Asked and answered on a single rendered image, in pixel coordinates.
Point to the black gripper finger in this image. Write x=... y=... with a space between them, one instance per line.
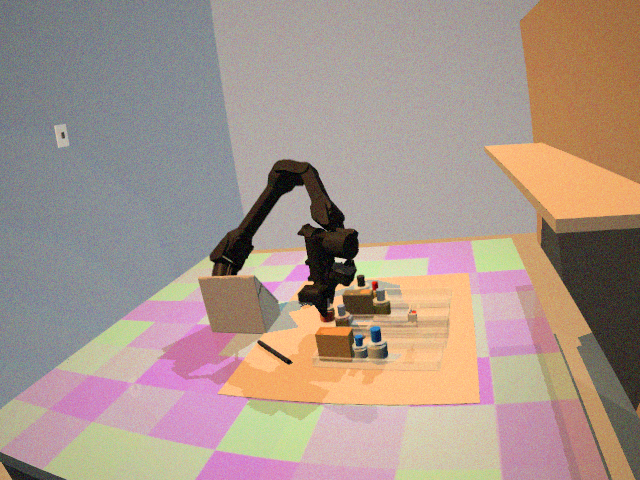
x=322 y=307
x=332 y=288

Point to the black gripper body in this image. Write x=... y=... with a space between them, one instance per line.
x=317 y=292

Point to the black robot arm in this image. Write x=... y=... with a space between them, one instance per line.
x=338 y=242

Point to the dark grey thin rod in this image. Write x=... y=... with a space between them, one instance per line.
x=273 y=351

